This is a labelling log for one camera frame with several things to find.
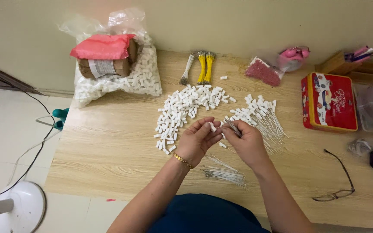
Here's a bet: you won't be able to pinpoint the pile of wired white connectors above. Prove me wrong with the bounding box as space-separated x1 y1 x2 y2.
224 94 288 155

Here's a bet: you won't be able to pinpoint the tied white wire bundle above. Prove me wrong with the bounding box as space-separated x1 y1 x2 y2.
179 53 195 86

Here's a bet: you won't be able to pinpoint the white fan base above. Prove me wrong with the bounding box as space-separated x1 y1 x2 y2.
0 181 47 233

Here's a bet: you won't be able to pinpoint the thin white wires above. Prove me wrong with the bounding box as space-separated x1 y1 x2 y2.
224 118 243 138

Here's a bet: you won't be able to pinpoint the pink item in clear bag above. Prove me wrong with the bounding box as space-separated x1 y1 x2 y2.
277 46 311 72

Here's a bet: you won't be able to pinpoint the teal plastic object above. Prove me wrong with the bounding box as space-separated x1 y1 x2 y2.
52 108 70 131

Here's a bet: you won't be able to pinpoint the bag of red beads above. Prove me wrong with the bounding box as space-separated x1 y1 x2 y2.
245 56 286 87

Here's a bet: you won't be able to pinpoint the white cable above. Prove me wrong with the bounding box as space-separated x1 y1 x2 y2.
6 115 62 186

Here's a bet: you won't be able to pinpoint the crumpled clear plastic wrap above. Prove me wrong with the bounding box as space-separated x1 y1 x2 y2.
348 139 372 157

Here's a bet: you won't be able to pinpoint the wooden holder with pens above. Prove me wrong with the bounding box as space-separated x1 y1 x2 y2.
314 45 373 85

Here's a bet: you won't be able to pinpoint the pink plastic packet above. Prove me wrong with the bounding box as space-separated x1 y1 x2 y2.
70 34 136 60

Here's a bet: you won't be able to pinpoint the brown eyeglasses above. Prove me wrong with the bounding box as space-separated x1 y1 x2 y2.
312 149 356 202

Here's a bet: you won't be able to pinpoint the loose bundle of white wires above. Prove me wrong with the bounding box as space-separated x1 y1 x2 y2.
201 155 247 188

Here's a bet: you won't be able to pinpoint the person's left hand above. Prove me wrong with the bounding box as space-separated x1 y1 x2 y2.
176 117 223 167

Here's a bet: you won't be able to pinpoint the pile of white plastic connectors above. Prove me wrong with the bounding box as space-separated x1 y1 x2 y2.
153 84 237 155

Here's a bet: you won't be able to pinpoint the brown paper package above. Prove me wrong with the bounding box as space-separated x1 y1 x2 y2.
77 39 139 79

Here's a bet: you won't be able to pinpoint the person's blue clothing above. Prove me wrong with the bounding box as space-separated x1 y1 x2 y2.
147 193 271 233

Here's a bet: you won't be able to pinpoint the yellow wire bundle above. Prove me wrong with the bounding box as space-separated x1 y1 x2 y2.
196 51 207 85
204 51 216 85

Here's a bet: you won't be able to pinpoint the clear bag of white connectors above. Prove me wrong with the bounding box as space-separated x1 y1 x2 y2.
58 8 163 109

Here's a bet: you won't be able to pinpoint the red biscuit tin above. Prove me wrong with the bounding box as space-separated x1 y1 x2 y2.
301 72 359 133

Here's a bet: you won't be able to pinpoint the gold bracelet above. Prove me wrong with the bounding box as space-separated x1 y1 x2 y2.
173 152 195 170

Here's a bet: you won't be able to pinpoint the black cable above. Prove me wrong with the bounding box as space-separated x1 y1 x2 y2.
0 82 56 202

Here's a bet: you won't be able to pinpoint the person's right hand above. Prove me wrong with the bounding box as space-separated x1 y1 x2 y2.
221 120 272 171

